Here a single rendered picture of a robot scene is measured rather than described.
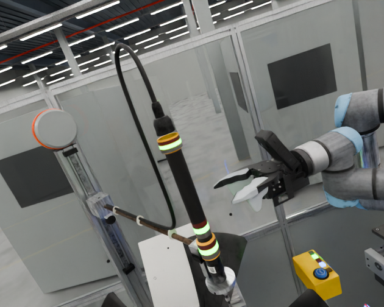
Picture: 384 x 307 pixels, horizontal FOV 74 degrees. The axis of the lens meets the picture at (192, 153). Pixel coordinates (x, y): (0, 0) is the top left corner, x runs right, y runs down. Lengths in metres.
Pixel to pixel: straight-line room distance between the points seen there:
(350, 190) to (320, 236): 1.04
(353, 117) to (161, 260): 0.86
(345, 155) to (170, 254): 0.71
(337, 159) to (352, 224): 1.17
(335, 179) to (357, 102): 0.39
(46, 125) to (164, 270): 0.71
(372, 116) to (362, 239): 1.06
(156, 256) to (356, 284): 1.42
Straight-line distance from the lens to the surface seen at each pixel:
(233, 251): 0.78
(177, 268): 1.06
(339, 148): 0.67
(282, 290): 1.85
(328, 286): 1.17
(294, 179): 0.63
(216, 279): 0.63
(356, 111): 1.01
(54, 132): 1.11
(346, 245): 1.88
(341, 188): 0.71
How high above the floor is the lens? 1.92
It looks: 17 degrees down
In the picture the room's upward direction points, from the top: 19 degrees counter-clockwise
